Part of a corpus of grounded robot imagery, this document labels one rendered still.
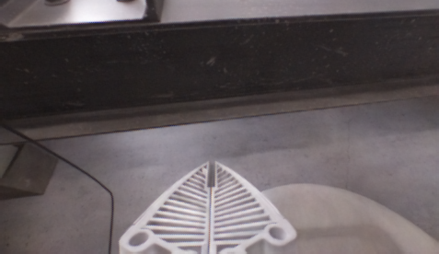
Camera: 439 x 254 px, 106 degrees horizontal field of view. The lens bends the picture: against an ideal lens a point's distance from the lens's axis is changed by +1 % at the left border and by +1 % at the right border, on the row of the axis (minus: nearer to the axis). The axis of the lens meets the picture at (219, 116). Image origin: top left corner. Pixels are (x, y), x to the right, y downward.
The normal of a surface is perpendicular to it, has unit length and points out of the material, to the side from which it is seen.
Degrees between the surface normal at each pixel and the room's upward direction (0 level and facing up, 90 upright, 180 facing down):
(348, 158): 0
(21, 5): 50
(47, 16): 0
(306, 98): 0
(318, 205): 15
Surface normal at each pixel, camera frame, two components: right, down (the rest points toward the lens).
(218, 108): 0.01, -0.58
